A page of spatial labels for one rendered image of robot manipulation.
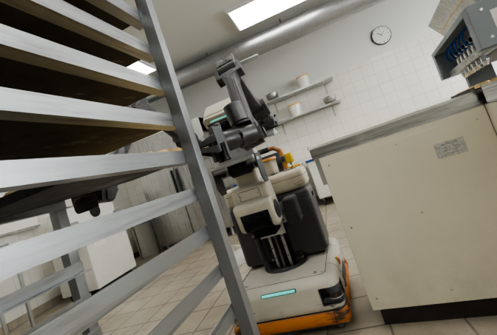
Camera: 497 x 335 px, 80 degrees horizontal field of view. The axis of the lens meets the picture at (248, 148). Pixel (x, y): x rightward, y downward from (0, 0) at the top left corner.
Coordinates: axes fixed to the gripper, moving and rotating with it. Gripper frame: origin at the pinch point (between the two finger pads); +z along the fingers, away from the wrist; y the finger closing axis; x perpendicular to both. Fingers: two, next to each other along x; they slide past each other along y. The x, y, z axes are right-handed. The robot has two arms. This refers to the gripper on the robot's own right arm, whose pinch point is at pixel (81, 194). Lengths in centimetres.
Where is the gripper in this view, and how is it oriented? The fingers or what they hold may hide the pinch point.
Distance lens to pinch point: 100.8
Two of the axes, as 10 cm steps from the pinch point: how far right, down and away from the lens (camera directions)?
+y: -3.3, -9.4, 0.4
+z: 4.4, -1.9, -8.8
